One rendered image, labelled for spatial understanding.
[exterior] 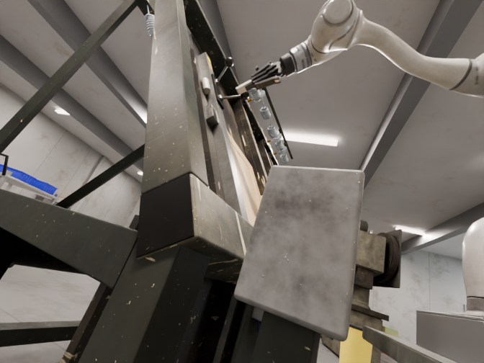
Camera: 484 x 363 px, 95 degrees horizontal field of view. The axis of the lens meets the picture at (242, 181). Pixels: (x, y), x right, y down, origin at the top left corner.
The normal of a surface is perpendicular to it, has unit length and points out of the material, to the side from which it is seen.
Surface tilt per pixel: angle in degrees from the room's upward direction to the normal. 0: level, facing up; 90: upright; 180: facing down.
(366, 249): 92
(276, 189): 90
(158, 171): 90
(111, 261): 90
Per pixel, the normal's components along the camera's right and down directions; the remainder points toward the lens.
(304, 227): -0.40, -0.47
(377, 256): -0.02, -0.37
